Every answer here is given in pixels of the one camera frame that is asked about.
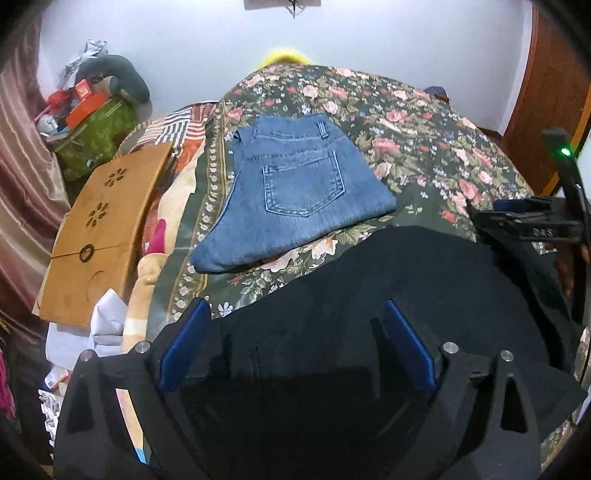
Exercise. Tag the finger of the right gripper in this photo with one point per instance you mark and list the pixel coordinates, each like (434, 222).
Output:
(515, 205)

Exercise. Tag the orange box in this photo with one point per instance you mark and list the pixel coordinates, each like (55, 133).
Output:
(85, 108)

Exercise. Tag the grey neck pillow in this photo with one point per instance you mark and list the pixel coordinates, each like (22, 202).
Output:
(115, 76)

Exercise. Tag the striped pink curtain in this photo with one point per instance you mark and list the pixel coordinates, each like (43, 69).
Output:
(33, 198)

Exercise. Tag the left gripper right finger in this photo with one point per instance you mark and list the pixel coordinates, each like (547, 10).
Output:
(419, 362)

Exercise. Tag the folded blue jeans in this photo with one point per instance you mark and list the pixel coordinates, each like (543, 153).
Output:
(296, 180)

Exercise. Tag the black pants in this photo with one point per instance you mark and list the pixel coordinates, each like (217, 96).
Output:
(304, 384)

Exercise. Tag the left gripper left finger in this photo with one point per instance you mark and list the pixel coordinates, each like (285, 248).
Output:
(177, 344)

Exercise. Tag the striped patchwork blanket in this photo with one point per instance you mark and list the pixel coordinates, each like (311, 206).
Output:
(184, 130)

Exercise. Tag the wooden lap desk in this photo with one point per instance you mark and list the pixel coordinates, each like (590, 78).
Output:
(99, 241)

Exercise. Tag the wooden door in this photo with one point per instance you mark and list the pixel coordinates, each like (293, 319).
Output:
(555, 92)

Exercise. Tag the green cloth covered table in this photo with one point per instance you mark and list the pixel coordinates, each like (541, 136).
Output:
(95, 140)

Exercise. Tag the floral bedspread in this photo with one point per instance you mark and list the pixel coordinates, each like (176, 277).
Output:
(434, 160)

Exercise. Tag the yellow pillow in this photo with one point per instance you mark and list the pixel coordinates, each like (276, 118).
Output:
(283, 55)

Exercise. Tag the purple backpack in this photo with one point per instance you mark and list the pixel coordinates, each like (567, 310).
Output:
(439, 93)

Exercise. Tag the white cloth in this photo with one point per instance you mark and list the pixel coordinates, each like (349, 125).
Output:
(104, 335)

